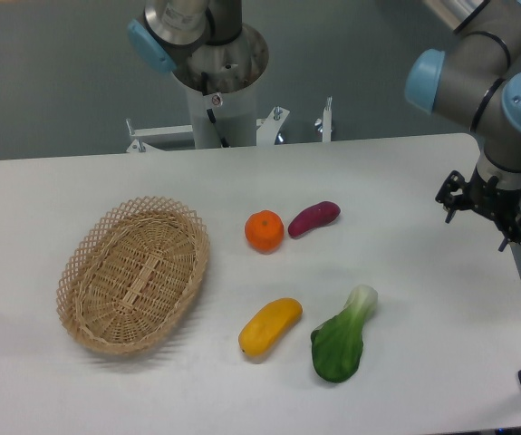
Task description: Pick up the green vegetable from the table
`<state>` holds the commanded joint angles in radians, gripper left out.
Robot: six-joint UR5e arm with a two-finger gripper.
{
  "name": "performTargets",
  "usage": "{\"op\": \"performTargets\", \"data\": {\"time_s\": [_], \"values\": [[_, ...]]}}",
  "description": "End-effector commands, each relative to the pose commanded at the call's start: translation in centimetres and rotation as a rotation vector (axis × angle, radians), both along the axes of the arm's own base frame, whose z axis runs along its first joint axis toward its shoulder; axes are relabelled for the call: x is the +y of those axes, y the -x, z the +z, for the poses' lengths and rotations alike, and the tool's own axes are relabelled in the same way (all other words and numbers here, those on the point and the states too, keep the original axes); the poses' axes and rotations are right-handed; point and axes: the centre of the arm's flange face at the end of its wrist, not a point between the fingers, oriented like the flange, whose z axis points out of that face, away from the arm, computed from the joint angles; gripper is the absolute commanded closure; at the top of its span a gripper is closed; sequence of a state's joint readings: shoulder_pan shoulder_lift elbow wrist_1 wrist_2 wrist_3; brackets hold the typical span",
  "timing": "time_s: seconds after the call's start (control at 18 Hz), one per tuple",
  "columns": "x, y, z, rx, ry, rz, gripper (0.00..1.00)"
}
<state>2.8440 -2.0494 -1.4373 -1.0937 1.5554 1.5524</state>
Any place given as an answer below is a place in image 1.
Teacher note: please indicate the green bok choy vegetable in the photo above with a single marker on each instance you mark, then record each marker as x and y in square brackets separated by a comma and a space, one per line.
[337, 344]

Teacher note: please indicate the grey robot arm, blue caps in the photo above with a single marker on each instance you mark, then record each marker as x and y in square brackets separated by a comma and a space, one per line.
[218, 59]

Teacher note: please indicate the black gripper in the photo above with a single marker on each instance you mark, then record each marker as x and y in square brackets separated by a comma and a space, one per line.
[484, 197]

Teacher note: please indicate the yellow mango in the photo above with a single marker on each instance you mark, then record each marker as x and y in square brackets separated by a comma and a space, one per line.
[267, 327]

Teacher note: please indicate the woven wicker basket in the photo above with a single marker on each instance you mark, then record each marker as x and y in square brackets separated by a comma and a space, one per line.
[134, 276]

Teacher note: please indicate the purple sweet potato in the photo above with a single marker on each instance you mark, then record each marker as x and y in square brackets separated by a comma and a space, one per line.
[315, 216]

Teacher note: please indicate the orange tangerine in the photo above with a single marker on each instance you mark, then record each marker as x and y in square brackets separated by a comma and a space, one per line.
[264, 231]

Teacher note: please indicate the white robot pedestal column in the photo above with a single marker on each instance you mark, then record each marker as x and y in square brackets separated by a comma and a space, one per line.
[223, 119]

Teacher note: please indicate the white metal base frame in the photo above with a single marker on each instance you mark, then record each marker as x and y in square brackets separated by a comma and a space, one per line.
[268, 134]

